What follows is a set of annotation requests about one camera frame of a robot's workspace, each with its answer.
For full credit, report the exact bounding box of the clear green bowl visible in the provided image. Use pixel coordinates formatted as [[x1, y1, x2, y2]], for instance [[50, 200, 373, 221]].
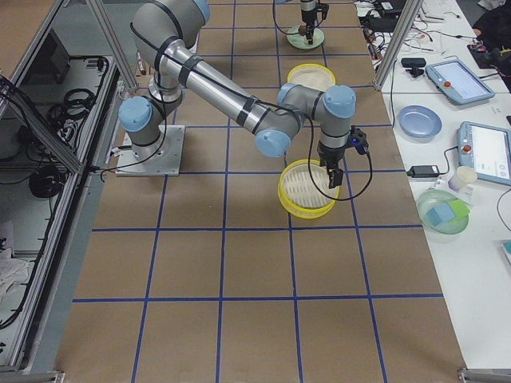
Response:
[[417, 189, 470, 235]]

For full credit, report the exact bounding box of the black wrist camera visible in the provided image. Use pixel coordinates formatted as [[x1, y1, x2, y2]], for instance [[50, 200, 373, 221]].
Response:
[[316, 2, 329, 21], [351, 125, 369, 155]]

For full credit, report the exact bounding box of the aluminium frame post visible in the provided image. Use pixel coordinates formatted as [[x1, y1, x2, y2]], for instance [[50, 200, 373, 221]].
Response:
[[374, 0, 422, 90]]

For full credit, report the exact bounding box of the black power adapter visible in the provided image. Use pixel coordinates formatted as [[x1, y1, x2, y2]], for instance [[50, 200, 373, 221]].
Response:
[[406, 165, 441, 179]]

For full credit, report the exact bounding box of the black webcam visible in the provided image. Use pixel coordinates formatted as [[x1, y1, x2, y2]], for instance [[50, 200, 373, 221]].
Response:
[[401, 57, 426, 78]]

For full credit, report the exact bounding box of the blue teach pendant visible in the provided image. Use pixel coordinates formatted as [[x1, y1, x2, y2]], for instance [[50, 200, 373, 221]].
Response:
[[425, 59, 495, 105], [457, 121, 510, 186]]

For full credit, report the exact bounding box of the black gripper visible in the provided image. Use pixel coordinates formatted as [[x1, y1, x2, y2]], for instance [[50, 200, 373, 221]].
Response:
[[317, 144, 345, 189], [301, 8, 317, 45]]

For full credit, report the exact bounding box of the near blue teach pendant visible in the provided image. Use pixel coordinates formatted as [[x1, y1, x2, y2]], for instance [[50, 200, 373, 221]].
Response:
[[457, 121, 510, 186]]

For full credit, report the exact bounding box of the white paper cup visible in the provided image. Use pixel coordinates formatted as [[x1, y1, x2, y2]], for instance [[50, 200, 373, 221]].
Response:
[[448, 166, 477, 191]]

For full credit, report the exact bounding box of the green sponge block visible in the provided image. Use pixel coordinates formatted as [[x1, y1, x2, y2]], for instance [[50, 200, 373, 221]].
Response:
[[447, 199, 470, 220]]

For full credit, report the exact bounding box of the yellow bamboo steamer basket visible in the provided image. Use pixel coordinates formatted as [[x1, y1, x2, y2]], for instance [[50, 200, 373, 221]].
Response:
[[277, 159, 340, 219]]

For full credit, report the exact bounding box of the blue sponge block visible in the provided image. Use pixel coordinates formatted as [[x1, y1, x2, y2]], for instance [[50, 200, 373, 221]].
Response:
[[426, 203, 454, 227]]

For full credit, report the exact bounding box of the yellow steamer with paper liner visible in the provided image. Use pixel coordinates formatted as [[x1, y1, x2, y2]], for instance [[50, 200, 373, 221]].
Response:
[[287, 63, 336, 91]]

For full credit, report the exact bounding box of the far blue teach pendant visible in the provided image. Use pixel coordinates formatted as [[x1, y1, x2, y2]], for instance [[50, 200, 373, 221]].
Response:
[[425, 59, 495, 105]]

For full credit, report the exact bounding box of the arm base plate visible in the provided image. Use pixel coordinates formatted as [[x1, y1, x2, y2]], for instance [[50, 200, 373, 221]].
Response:
[[115, 124, 185, 176]]

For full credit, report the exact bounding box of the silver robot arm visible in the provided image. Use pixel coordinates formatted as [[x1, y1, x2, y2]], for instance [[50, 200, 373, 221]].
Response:
[[271, 1, 322, 50], [118, 1, 368, 188]]

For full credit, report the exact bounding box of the light green plate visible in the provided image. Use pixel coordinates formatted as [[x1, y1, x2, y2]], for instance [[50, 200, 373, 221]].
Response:
[[286, 26, 325, 50]]

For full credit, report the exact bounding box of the blue plate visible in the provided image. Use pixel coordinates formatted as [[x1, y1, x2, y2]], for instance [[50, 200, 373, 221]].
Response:
[[398, 105, 442, 143]]

